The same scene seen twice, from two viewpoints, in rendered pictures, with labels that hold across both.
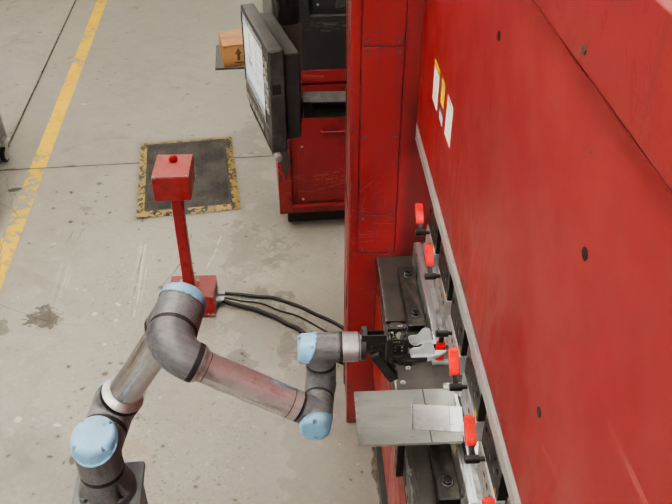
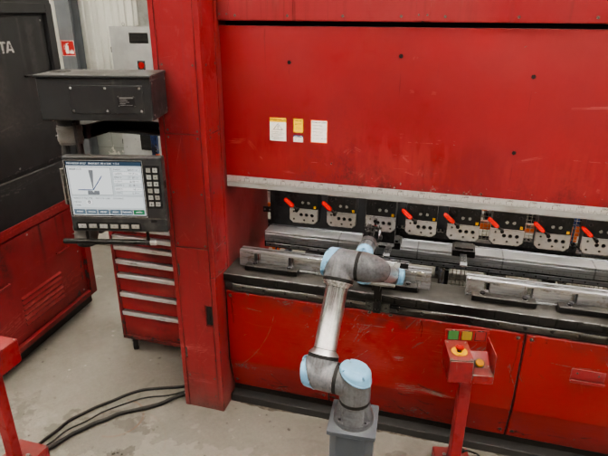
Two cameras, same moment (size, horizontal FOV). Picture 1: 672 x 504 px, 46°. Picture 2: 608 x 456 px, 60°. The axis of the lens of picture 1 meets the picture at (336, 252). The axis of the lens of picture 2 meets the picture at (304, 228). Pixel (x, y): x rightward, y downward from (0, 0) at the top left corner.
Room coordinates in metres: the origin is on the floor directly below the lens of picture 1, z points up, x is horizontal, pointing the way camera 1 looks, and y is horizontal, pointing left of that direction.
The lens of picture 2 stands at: (1.01, 2.17, 2.18)
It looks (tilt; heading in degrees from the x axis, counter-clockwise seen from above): 22 degrees down; 288
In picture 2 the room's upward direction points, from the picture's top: straight up
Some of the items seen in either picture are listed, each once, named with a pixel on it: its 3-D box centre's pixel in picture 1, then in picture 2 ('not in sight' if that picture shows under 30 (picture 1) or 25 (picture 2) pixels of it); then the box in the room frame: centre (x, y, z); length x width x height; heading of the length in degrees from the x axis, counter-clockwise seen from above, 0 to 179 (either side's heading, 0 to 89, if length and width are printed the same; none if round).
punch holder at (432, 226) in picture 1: (445, 237); (305, 205); (1.81, -0.31, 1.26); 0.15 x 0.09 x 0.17; 3
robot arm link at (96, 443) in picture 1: (97, 447); (353, 381); (1.32, 0.61, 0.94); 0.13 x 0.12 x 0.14; 177
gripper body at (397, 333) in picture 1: (384, 343); (370, 236); (1.42, -0.12, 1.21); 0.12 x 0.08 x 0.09; 93
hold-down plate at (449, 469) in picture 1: (440, 454); (388, 284); (1.34, -0.28, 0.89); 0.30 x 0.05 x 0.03; 3
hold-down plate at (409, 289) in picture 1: (411, 297); (271, 269); (1.98, -0.25, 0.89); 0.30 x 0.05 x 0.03; 3
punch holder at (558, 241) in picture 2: not in sight; (552, 230); (0.61, -0.36, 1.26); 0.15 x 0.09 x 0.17; 3
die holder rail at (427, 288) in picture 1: (431, 299); (283, 260); (1.93, -0.31, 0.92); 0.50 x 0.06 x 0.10; 3
